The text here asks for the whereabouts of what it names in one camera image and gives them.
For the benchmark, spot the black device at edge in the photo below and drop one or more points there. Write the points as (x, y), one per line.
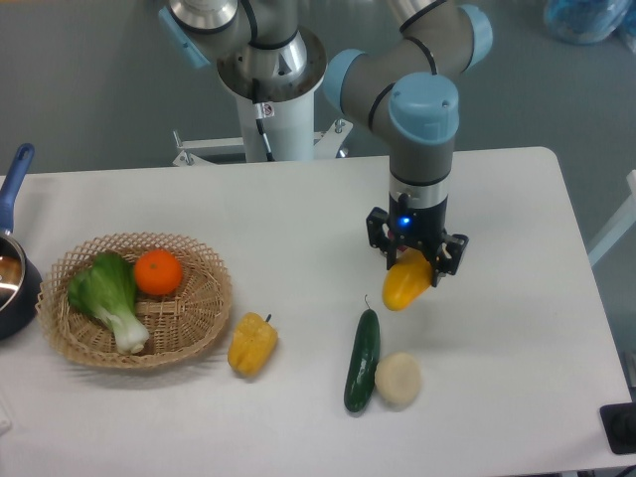
(619, 426)

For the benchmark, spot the woven wicker basket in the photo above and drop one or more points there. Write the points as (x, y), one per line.
(181, 325)

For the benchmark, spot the orange fruit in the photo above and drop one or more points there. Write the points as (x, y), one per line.
(158, 272)

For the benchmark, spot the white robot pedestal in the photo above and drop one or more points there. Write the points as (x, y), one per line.
(274, 91)

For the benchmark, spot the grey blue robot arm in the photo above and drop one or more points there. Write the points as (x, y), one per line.
(406, 97)

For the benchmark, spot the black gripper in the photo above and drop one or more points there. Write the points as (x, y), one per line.
(421, 229)

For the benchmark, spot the beige round bun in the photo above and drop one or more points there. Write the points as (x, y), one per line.
(398, 379)

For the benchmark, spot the yellow mango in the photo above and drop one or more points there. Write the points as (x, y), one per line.
(408, 278)

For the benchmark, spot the yellow bell pepper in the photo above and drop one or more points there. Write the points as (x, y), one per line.
(254, 339)

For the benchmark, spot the dark blue saucepan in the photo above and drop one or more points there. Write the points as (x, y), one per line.
(20, 278)

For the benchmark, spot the green bok choy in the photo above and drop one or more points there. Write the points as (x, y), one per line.
(107, 292)

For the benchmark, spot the white frame at right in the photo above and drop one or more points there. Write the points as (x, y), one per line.
(615, 228)

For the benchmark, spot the blue plastic bag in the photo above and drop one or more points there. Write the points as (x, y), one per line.
(591, 22)

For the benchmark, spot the green cucumber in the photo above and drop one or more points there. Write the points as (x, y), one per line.
(365, 356)

